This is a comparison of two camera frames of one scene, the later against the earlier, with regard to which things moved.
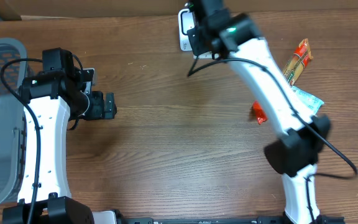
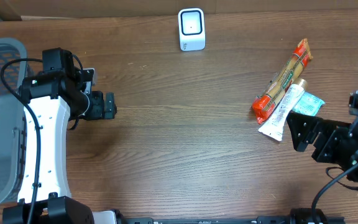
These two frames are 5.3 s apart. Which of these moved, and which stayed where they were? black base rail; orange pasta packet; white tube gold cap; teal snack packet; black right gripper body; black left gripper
Moved: white tube gold cap; black right gripper body
Stayed: black base rail; orange pasta packet; black left gripper; teal snack packet
